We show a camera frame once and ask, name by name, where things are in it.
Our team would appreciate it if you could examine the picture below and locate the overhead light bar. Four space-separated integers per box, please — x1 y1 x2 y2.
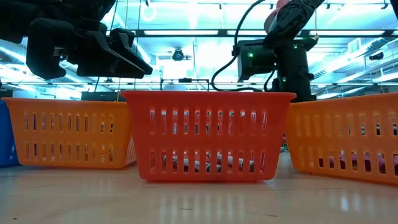
105 28 398 38

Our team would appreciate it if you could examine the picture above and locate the white air vent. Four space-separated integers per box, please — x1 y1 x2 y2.
347 39 361 54

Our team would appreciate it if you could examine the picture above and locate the purple crayon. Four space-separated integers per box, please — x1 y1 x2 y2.
319 152 374 171
351 154 398 175

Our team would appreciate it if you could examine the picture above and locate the red desk lamp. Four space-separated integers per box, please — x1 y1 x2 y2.
264 0 290 34

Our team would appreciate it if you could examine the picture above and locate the black ceiling camera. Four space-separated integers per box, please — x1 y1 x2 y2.
172 48 193 62

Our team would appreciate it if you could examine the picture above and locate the blue plastic basket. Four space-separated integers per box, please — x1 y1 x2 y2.
0 101 20 168

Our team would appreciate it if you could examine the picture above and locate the red plastic basket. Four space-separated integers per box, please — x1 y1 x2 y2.
120 90 297 183

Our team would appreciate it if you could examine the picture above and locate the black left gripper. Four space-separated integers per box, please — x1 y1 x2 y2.
26 0 154 80

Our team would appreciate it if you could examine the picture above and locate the black box on bench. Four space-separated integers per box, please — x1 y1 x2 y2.
81 91 125 102

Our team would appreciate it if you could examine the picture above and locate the orange plastic basket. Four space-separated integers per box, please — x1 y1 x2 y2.
1 97 137 169
284 92 398 187

